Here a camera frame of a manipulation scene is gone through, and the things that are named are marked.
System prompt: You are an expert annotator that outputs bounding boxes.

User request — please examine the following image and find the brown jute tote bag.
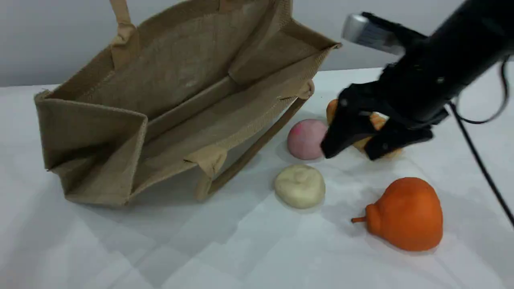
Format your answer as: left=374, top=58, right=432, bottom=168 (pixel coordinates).
left=34, top=0, right=342, bottom=207

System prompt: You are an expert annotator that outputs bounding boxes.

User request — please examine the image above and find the pink peach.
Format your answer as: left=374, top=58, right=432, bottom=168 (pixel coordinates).
left=287, top=119, right=329, bottom=161

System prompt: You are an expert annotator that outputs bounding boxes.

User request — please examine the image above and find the cream white steamed bun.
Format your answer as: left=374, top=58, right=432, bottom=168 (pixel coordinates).
left=274, top=163, right=326, bottom=209

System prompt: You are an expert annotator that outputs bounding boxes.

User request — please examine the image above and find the orange pear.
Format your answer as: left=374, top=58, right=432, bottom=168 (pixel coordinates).
left=351, top=177, right=443, bottom=252

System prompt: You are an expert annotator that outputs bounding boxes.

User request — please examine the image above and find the ridged golden bread loaf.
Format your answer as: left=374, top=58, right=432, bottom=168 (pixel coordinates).
left=326, top=99, right=403, bottom=159

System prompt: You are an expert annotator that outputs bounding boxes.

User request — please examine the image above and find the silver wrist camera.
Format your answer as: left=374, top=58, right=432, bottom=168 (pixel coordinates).
left=341, top=12, right=426, bottom=55

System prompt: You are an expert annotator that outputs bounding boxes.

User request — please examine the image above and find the thin black cable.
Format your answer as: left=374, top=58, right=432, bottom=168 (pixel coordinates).
left=454, top=55, right=511, bottom=125

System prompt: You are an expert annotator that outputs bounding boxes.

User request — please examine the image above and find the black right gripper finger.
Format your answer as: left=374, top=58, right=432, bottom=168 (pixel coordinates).
left=320, top=98, right=379, bottom=159
left=363, top=120, right=435, bottom=161

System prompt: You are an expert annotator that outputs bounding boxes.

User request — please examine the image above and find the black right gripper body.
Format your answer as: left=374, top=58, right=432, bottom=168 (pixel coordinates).
left=339, top=52, right=466, bottom=125

